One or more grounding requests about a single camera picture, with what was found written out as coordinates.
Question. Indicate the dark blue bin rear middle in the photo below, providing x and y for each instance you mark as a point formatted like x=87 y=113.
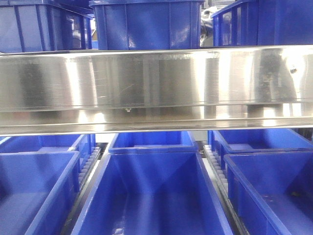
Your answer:
x=145 y=142

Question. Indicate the dark blue bin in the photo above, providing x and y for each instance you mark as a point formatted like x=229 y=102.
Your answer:
x=44 y=25
x=37 y=191
x=272 y=193
x=145 y=142
x=263 y=23
x=84 y=143
x=147 y=24
x=225 y=142
x=152 y=194

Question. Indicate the dark blue bin lower middle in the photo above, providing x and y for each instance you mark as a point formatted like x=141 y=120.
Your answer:
x=152 y=194

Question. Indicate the dark blue bin upper middle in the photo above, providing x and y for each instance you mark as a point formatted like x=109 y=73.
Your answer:
x=147 y=24

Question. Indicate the dark blue bin rear right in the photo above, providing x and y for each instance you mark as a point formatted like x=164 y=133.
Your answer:
x=225 y=142

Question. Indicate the dark blue bin rear left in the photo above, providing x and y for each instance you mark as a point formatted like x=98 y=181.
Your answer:
x=84 y=143

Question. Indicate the white roller track right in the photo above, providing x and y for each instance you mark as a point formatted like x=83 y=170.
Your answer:
x=219 y=173

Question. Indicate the white roller track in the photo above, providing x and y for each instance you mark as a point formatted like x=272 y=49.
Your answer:
x=219 y=173
x=88 y=166

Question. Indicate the white roller track left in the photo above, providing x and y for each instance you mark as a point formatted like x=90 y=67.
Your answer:
x=88 y=166

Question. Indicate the dark blue bin upper right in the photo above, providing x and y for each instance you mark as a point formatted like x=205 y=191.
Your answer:
x=263 y=23

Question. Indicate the dark blue bin lower right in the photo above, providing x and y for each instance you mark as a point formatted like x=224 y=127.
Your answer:
x=272 y=193

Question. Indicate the dark blue bin lower left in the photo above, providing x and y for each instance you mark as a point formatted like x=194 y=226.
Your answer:
x=37 y=191

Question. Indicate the dark blue bin upper left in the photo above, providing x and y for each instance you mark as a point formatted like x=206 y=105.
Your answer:
x=44 y=25

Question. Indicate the stainless steel shelf rail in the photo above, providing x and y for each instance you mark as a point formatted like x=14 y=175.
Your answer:
x=96 y=91

